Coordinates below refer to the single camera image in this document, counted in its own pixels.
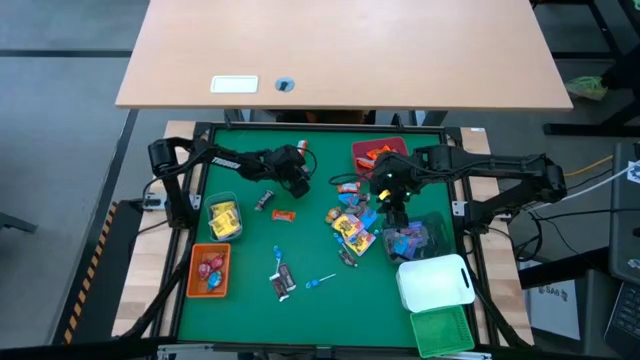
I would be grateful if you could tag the silver aluminium frame rail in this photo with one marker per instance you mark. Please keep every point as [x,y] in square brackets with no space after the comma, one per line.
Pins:
[185,351]

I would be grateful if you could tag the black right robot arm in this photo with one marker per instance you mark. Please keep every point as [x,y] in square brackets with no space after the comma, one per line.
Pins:
[490,162]

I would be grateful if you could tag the black desk leg frame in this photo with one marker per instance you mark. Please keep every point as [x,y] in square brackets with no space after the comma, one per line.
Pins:
[575,129]

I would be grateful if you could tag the light wooden desk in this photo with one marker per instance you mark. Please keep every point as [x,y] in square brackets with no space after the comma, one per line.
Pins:
[350,50]

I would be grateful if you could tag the green bundle on floor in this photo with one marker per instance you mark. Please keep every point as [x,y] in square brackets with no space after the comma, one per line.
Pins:
[590,89]

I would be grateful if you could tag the black keyboard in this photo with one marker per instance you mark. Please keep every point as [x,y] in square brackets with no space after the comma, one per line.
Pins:
[625,315]

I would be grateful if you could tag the red lollipop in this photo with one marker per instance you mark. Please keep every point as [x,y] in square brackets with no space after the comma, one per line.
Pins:
[204,270]
[216,261]

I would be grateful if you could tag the white plastic bin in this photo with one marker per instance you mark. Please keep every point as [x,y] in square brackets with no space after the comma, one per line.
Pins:
[435,285]

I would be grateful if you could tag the brown Hershey's chocolate bar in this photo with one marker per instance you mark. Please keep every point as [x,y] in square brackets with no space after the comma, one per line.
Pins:
[347,257]
[279,289]
[264,200]
[287,277]
[357,209]

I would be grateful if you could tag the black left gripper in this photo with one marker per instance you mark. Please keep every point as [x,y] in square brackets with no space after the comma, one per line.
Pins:
[287,167]

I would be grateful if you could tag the round orange yellow candy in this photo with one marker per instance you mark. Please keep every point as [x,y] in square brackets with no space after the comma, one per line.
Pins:
[333,215]

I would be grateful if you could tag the grey computer cabinet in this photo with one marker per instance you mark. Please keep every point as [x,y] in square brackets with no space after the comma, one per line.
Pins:
[625,225]

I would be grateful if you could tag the orange plastic bin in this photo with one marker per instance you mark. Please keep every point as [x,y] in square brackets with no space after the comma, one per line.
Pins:
[196,250]

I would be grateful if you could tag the white rectangular desk plate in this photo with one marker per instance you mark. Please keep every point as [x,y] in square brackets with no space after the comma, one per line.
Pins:
[234,84]

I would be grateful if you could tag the teal translucent round container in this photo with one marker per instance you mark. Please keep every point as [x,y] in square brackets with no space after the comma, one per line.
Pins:
[210,199]

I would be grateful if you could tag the green table mat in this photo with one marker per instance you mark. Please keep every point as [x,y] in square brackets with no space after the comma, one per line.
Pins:
[350,310]

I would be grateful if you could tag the white mounting bracket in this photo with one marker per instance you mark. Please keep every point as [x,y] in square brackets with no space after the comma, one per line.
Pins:
[457,207]

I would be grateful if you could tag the white power strip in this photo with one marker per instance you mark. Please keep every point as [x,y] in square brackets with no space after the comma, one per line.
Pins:
[155,201]

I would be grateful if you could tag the dark grey translucent bin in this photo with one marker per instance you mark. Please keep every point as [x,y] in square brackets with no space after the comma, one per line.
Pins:
[440,235]

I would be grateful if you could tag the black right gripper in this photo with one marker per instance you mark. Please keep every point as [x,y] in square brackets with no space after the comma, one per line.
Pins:
[397,172]

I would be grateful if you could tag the blue candy packet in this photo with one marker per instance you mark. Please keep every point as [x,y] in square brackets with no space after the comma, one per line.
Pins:
[369,218]
[350,199]
[401,245]

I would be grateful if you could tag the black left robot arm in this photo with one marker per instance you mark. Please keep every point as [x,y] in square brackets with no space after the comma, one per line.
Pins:
[225,162]

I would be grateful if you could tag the black table frame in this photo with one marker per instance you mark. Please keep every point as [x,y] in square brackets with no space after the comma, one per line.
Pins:
[330,125]

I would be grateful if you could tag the red plastic bin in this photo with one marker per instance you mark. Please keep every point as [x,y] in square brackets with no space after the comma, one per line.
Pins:
[360,147]

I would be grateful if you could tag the green slotted plastic basket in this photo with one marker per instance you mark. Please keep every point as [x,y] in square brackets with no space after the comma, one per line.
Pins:
[442,332]

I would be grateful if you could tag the black yellow hazard strip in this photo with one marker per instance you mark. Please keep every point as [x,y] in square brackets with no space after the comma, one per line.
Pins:
[95,280]

